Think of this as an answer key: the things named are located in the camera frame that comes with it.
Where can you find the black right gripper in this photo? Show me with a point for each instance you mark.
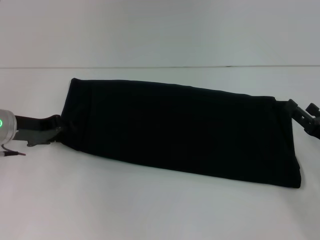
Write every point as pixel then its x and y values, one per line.
pixel 308 126

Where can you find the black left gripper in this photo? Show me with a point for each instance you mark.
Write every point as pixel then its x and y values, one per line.
pixel 37 130

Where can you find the black t-shirt with FREE print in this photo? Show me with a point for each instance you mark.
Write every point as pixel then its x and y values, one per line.
pixel 175 130

